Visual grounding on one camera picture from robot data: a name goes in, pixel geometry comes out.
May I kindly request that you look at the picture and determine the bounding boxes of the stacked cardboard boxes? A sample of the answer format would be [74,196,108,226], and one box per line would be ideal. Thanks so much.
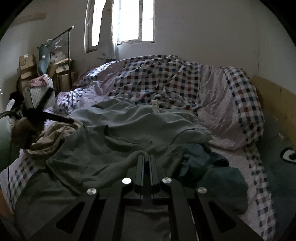
[18,55,75,92]

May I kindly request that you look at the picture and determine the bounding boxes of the khaki tan garment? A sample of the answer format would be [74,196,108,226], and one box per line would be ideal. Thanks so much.
[27,120,83,158]

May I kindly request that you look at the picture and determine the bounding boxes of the checkered bed sheet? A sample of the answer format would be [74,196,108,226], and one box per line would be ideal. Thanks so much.
[1,145,276,240]

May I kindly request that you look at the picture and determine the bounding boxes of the yellow wooden headboard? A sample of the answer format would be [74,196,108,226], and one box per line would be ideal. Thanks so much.
[251,75,295,147]

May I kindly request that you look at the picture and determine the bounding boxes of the dark green garment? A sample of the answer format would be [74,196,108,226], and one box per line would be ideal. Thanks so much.
[15,126,184,238]

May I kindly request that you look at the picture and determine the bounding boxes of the light grey-green garment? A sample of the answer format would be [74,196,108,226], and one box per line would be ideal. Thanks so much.
[69,97,212,145]

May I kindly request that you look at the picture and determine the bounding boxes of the bright window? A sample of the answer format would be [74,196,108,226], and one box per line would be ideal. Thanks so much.
[84,1,155,53]

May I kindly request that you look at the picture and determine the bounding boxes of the striped storage box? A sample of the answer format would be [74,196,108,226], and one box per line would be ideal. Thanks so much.
[23,85,56,109]

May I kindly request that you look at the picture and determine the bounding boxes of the dark teal garment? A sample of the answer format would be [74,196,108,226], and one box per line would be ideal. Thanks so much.
[175,143,248,214]

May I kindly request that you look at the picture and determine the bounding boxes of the teal pillow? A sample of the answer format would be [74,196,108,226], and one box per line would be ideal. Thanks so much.
[256,111,295,236]

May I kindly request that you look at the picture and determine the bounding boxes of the black clothes rack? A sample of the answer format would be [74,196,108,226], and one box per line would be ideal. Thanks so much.
[54,25,75,91]

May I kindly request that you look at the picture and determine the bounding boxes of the checkered crumpled duvet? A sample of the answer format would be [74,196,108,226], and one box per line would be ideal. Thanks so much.
[54,55,264,150]

